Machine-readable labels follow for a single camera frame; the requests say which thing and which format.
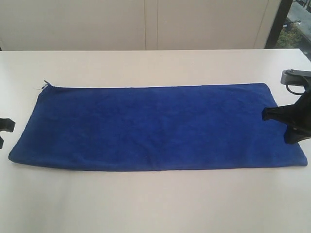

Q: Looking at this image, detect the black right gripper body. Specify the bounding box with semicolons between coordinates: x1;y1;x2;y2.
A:
288;93;311;136

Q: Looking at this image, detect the blue towel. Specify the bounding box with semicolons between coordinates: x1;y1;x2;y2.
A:
8;83;308;171

